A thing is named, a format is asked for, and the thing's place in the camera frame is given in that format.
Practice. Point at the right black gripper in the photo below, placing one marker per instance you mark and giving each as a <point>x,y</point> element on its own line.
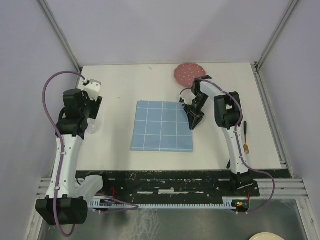
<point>193,121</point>

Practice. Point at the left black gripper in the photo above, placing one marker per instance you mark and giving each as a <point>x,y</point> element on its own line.
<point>95,106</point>

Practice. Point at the clear plastic cup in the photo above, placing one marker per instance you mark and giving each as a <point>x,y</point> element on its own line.
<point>93,127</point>

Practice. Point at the blue checked cloth placemat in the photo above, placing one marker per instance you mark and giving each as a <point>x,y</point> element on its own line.
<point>161,126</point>

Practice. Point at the green handled gold knife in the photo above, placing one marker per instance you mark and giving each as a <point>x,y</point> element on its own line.
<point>228,164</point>

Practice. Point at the green handled gold fork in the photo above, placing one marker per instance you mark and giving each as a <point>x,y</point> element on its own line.
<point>246,147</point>

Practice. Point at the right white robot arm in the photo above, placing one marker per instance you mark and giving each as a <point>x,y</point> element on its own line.
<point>228,116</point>

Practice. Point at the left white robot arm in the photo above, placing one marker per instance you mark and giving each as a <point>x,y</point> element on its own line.
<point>65,203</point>

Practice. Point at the pink dotted plate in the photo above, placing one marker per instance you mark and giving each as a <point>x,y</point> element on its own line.
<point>186,73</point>

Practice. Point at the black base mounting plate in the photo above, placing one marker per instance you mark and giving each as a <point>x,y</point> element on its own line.
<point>154,186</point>

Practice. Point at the cream plate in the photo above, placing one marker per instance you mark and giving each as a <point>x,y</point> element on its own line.
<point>266,236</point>

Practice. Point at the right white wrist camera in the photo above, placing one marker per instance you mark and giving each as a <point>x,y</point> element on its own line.
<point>182,101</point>

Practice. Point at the light blue cable duct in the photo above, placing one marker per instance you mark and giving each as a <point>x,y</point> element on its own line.
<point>105,203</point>

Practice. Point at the left aluminium frame post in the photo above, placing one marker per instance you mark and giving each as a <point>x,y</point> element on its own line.
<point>47,12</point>

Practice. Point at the aluminium frame post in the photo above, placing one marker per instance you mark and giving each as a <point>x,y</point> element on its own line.
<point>47,12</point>
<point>280,27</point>

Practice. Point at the right aluminium frame post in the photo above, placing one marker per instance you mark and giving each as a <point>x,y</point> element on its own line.
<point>280,27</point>

